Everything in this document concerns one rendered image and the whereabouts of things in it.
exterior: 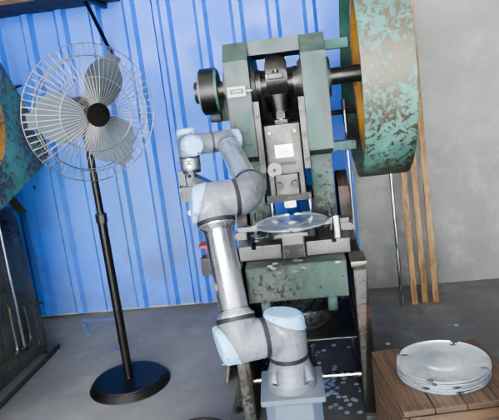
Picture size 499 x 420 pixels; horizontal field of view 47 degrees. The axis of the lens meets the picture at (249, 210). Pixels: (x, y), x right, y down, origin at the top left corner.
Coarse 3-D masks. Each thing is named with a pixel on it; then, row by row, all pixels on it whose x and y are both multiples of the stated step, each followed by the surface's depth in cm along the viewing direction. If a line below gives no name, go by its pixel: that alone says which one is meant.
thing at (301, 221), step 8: (280, 216) 242; (288, 216) 241; (296, 216) 239; (304, 216) 237; (312, 216) 235; (320, 216) 234; (256, 224) 232; (264, 224) 231; (272, 224) 229; (280, 224) 225; (288, 224) 223; (296, 224) 223; (304, 224) 223; (312, 224) 221; (320, 224) 218
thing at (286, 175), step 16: (272, 128) 226; (288, 128) 225; (272, 144) 227; (288, 144) 226; (272, 160) 228; (288, 160) 228; (272, 176) 228; (288, 176) 226; (304, 176) 229; (272, 192) 231; (288, 192) 227
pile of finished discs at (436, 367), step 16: (416, 352) 193; (432, 352) 190; (448, 352) 189; (464, 352) 189; (480, 352) 188; (400, 368) 183; (416, 368) 183; (432, 368) 181; (448, 368) 179; (464, 368) 179; (480, 368) 178; (416, 384) 177; (432, 384) 176; (448, 384) 173; (464, 384) 171; (480, 384) 173
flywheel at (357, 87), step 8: (352, 0) 229; (352, 8) 235; (352, 16) 240; (352, 24) 243; (352, 32) 247; (352, 40) 249; (352, 48) 251; (352, 56) 253; (352, 64) 255; (360, 64) 224; (360, 88) 255; (360, 96) 255; (360, 104) 254; (360, 112) 253; (360, 120) 252; (360, 128) 249; (360, 136) 253
